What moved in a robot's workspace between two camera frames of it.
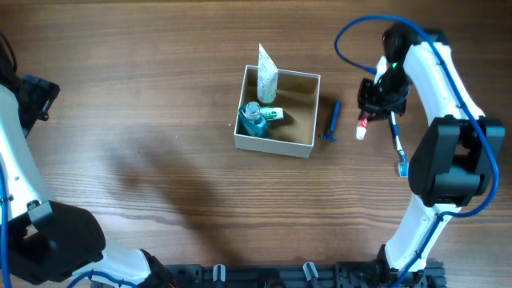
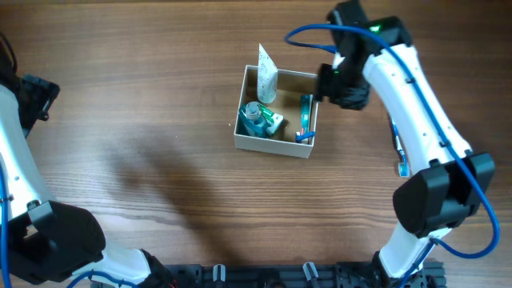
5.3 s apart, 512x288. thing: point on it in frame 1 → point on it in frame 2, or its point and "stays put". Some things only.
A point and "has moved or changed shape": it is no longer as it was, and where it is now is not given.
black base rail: (342, 274) stays put
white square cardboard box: (297, 94) stays put
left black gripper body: (34, 96) stays put
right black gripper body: (386, 94) → (343, 86)
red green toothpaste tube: (361, 130) → (306, 107)
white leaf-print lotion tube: (267, 78) stays put
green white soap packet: (272, 113) has moved or changed shape
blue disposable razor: (334, 122) → (300, 137)
